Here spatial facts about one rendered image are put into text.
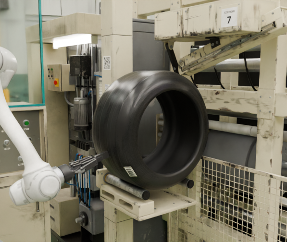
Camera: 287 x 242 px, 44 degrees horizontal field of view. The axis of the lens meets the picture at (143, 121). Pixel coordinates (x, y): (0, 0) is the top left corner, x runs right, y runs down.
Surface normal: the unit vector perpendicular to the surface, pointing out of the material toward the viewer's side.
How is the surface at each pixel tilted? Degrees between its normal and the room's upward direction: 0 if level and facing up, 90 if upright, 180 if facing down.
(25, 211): 90
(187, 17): 90
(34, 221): 90
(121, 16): 90
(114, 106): 63
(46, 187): 81
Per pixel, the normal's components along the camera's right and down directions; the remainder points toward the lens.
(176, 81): 0.60, -0.07
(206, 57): -0.81, 0.08
